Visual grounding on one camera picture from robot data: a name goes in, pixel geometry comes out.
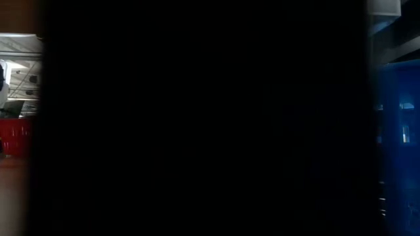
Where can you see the red plastic slotted basket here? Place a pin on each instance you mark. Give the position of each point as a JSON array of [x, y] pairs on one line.
[[16, 137]]

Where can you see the black shelf side panel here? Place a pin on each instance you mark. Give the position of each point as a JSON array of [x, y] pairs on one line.
[[197, 131]]

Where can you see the blue plastic slotted basket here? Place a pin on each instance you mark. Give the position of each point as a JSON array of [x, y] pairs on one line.
[[400, 164]]

